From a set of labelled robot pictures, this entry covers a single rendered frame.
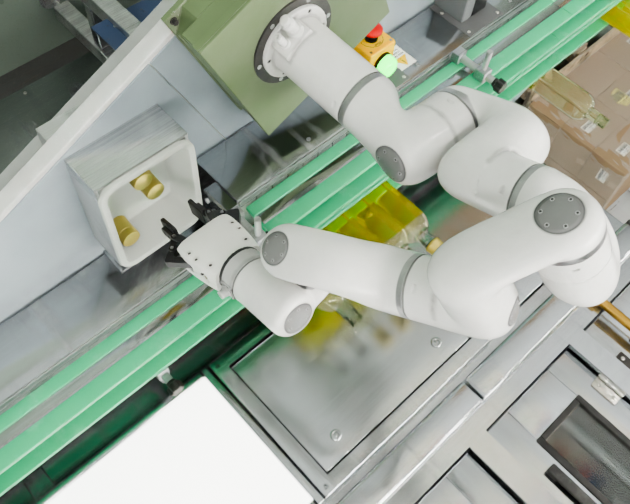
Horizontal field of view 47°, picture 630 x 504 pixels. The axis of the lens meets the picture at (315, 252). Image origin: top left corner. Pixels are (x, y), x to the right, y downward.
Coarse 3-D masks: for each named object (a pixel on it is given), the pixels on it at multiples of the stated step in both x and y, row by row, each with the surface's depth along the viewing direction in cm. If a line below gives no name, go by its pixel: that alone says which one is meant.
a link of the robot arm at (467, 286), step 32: (576, 192) 75; (480, 224) 79; (512, 224) 76; (544, 224) 74; (576, 224) 73; (448, 256) 78; (480, 256) 76; (512, 256) 75; (544, 256) 74; (576, 256) 74; (416, 288) 85; (448, 288) 77; (480, 288) 76; (512, 288) 80; (416, 320) 88; (448, 320) 84; (480, 320) 79; (512, 320) 82
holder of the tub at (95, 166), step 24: (144, 120) 111; (168, 120) 111; (96, 144) 108; (120, 144) 108; (144, 144) 109; (168, 144) 109; (72, 168) 106; (96, 168) 106; (120, 168) 106; (96, 192) 104; (96, 216) 113; (120, 264) 122
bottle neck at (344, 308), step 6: (342, 300) 133; (336, 306) 133; (342, 306) 132; (348, 306) 132; (342, 312) 132; (348, 312) 132; (354, 312) 132; (348, 318) 132; (354, 318) 131; (360, 318) 133; (354, 324) 133
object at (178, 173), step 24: (192, 144) 111; (144, 168) 106; (168, 168) 122; (192, 168) 115; (120, 192) 118; (168, 192) 128; (192, 192) 122; (144, 216) 126; (168, 216) 127; (192, 216) 127; (144, 240) 124; (168, 240) 125
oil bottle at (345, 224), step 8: (344, 216) 141; (328, 224) 140; (336, 224) 140; (344, 224) 140; (352, 224) 140; (360, 224) 140; (336, 232) 139; (344, 232) 139; (352, 232) 139; (360, 232) 139; (368, 232) 139; (368, 240) 138; (376, 240) 138
